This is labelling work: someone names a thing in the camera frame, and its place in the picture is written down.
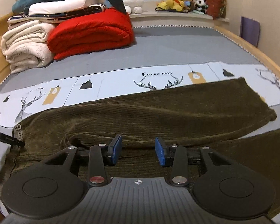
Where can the dark red cushion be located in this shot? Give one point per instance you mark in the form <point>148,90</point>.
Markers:
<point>215,2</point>

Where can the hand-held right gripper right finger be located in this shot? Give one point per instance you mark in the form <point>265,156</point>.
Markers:
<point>161,151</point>

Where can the yellow bear plush toy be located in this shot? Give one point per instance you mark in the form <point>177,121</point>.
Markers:
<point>173,2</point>

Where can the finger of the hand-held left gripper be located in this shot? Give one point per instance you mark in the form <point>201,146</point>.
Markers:
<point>9,140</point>

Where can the grey bed with deer print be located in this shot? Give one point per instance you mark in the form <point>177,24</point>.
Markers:
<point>154,49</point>

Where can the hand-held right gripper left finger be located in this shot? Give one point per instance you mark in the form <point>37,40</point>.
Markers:
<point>116,149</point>

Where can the panda plush toy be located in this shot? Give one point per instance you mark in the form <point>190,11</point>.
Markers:
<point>201,4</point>

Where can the folded red quilt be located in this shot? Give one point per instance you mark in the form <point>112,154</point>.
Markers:
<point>91,32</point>

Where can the grey window sill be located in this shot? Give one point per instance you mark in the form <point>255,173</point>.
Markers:
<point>177,18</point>

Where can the folded cream fluffy blanket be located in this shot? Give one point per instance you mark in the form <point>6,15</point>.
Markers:
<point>25,44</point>

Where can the folded white blanket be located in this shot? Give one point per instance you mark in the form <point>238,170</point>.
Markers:
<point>60,4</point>

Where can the white plush toy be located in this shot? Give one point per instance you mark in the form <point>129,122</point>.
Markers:
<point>133,2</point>

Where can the folded dark patterned blanket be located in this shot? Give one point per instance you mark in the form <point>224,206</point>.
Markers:
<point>60,15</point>

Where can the purple mat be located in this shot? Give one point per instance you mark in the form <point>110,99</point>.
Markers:
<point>249,31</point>

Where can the wooden bed frame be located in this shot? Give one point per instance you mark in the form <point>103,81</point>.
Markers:
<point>259,49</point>

